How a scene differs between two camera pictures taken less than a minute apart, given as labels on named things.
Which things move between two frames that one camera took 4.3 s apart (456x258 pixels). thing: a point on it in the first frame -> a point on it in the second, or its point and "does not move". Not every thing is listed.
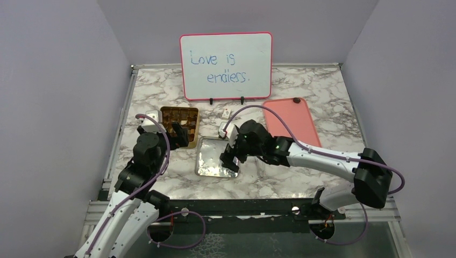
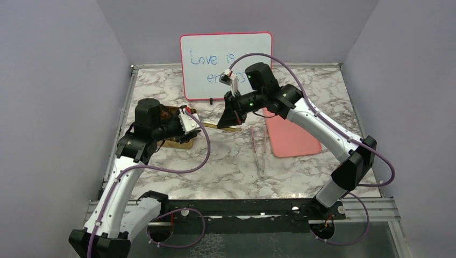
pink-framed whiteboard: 223,66 does not move
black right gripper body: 243,149 -> 243,105
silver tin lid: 208,163 -> 214,124
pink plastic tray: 298,116 does not move
